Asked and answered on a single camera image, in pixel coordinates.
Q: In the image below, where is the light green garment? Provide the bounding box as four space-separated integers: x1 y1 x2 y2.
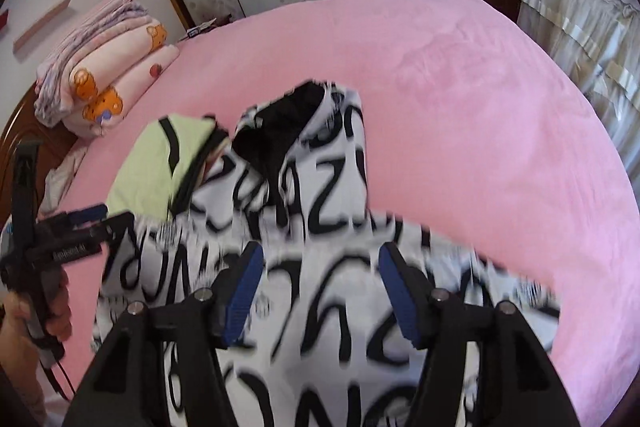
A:
105 114 229 221

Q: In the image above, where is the black white graffiti print garment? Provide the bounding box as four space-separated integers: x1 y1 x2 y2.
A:
92 81 560 426

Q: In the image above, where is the person's left hand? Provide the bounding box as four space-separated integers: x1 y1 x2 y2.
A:
1 271 73 425

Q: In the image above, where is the small white cloth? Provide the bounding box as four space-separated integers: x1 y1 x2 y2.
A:
38 145 89 219

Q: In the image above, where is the dark wooden headboard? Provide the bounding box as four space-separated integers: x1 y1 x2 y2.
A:
0 86 78 225

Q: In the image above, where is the pink bear print folded quilt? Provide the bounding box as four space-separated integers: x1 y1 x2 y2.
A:
61 18 179 138

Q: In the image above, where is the purple striped folded blanket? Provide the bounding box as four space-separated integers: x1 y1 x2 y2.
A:
34 0 151 128

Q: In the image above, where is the pink bed sheet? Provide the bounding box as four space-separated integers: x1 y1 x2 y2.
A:
62 0 639 426

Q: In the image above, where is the black cable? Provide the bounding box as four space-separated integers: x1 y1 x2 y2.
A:
41 355 77 403

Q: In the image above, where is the pink wall shelf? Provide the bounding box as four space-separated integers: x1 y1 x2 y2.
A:
12 0 72 53

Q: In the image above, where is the red wall shelf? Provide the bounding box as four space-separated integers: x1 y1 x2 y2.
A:
0 10 9 31

